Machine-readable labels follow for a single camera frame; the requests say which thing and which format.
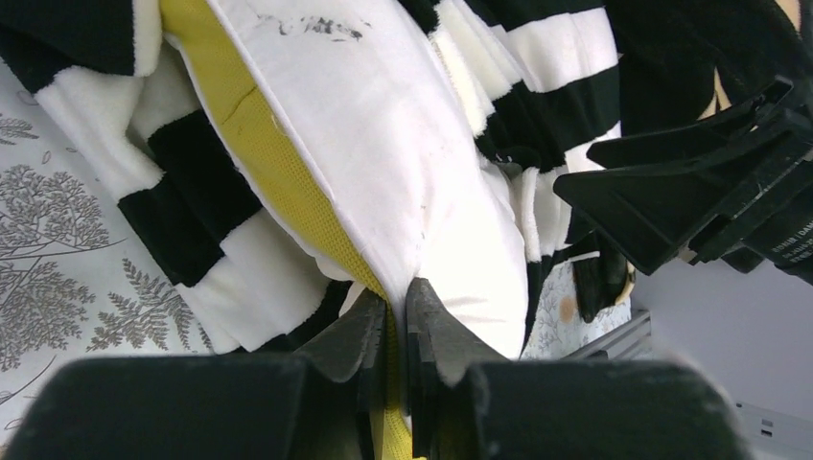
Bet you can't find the white yellow pillow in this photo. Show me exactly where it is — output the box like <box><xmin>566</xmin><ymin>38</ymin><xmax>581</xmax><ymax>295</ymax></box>
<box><xmin>159</xmin><ymin>1</ymin><xmax>528</xmax><ymax>459</ymax></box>

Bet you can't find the floral patterned table cloth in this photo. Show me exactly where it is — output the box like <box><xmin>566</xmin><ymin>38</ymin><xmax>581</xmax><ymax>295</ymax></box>
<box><xmin>1</xmin><ymin>68</ymin><xmax>211</xmax><ymax>444</ymax></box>

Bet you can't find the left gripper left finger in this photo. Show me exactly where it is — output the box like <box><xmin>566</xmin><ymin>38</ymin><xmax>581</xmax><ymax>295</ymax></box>
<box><xmin>5</xmin><ymin>292</ymin><xmax>386</xmax><ymax>459</ymax></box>

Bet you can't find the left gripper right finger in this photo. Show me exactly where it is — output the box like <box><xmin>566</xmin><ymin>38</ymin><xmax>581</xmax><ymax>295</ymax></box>
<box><xmin>406</xmin><ymin>278</ymin><xmax>753</xmax><ymax>459</ymax></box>

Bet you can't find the black floral patterned blanket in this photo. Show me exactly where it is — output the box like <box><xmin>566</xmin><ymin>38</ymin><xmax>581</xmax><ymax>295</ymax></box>
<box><xmin>605</xmin><ymin>1</ymin><xmax>812</xmax><ymax>136</ymax></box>

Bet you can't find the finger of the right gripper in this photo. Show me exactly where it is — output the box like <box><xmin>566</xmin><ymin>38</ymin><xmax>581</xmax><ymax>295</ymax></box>
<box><xmin>554</xmin><ymin>129</ymin><xmax>812</xmax><ymax>277</ymax></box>
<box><xmin>587</xmin><ymin>76</ymin><xmax>812</xmax><ymax>170</ymax></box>

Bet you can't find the black white striped pillow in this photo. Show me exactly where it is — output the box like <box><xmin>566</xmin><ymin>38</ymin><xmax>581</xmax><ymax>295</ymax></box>
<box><xmin>1</xmin><ymin>1</ymin><xmax>620</xmax><ymax>359</ymax></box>

